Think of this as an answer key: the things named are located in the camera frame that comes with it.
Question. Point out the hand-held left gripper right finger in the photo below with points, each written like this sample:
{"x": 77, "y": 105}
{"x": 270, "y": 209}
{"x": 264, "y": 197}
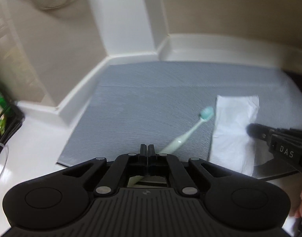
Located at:
{"x": 151, "y": 158}

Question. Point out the printed counter mat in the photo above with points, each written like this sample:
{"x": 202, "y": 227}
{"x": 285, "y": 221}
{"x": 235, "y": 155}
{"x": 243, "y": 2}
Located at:
{"x": 141, "y": 98}

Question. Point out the black storage rack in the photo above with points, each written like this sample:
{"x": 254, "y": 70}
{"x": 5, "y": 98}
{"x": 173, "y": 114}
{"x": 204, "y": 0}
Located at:
{"x": 15, "y": 121}

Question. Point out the pale green toothbrush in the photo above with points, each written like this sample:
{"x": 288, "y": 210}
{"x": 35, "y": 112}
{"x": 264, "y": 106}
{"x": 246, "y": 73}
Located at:
{"x": 185, "y": 135}

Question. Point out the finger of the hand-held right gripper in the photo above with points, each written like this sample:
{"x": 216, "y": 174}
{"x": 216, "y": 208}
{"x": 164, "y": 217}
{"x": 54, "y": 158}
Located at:
{"x": 258, "y": 131}

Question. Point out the white tissue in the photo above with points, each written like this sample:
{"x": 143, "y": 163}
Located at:
{"x": 230, "y": 128}

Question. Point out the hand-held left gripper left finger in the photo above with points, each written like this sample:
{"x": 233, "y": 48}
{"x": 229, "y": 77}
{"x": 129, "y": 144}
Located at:
{"x": 143, "y": 158}

